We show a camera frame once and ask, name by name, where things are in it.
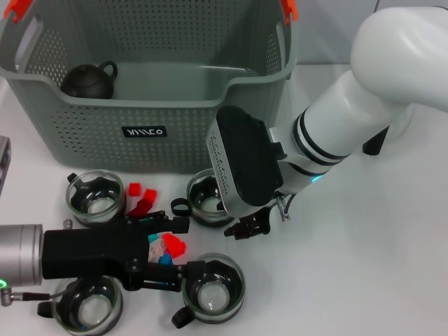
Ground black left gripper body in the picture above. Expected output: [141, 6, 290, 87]
[41, 217, 151, 291]

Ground glass teacup black sleeve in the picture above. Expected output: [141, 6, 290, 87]
[65, 169, 126, 229]
[170, 169, 236, 228]
[170, 252, 246, 330]
[36, 275, 124, 334]

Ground grey perforated storage basket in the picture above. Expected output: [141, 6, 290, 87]
[0, 0, 300, 175]

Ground bright red sloped brick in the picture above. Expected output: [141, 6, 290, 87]
[161, 232, 188, 260]

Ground clear translucent brick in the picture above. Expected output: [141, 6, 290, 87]
[148, 239, 169, 262]

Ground dark red long brick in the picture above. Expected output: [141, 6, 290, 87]
[126, 199, 155, 218]

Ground black clay teapot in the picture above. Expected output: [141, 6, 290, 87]
[61, 59, 119, 99]

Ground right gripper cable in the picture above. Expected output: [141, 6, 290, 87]
[274, 194, 295, 222]

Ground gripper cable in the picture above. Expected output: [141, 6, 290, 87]
[0, 279, 69, 307]
[274, 194, 295, 222]

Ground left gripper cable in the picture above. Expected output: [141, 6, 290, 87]
[0, 279, 69, 307]

